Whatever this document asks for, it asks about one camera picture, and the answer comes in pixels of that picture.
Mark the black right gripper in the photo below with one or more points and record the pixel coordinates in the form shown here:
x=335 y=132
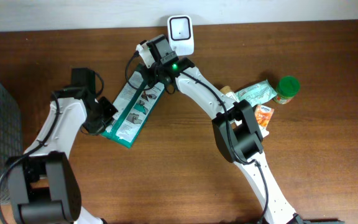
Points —
x=153 y=78

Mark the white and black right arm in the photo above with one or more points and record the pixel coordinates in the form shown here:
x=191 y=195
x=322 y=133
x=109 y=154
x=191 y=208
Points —
x=236 y=131

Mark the green lidded jar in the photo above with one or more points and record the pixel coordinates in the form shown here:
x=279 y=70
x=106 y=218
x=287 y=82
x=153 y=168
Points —
x=286 y=90

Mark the white tube with gold cap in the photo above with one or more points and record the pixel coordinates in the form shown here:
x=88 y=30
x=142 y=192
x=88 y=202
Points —
x=226 y=90

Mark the dark green wipes pack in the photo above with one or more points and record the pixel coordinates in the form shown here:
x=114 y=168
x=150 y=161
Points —
x=134 y=104

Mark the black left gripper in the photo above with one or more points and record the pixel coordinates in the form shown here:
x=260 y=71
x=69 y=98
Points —
x=94 y=127

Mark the white barcode scanner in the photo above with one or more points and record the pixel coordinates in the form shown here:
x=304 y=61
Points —
x=180 y=34

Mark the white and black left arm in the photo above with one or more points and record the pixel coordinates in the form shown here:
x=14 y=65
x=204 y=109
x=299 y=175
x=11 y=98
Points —
x=41 y=182

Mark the mint green wipes packet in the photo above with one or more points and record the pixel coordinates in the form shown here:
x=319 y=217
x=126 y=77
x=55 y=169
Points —
x=257 y=94

